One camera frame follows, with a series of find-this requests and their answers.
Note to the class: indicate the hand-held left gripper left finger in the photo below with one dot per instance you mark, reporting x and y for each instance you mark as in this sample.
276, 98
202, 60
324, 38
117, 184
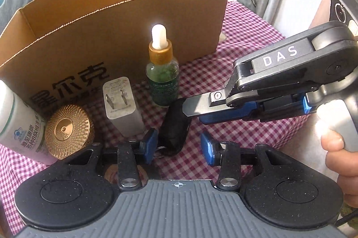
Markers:
148, 147

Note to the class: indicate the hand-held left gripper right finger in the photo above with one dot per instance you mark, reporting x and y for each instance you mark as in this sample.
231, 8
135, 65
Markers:
208, 149

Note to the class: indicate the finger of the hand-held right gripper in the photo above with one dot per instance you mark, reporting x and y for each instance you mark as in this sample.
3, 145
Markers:
195, 106
223, 116

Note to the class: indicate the black key pouch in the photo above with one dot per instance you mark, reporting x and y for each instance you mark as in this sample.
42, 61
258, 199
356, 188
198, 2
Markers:
173, 128

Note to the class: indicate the green glass dropper bottle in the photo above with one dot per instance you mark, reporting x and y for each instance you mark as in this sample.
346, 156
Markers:
162, 78

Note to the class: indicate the brown cardboard box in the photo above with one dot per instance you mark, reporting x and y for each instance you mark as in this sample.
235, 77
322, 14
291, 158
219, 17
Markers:
84, 31

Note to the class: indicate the person's right hand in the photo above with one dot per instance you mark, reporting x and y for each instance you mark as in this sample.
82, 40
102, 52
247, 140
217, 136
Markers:
344, 168

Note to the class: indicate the red checked tablecloth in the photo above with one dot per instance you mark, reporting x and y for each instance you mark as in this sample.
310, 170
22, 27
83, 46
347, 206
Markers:
251, 140

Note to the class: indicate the white plug charger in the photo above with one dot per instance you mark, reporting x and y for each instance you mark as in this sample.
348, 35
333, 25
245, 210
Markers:
123, 109

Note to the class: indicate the gold patterned jar lid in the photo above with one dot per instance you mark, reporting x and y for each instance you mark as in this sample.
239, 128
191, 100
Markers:
68, 131

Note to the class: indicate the white plastic pill bottle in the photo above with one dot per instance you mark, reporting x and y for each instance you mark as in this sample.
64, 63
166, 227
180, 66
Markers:
19, 126

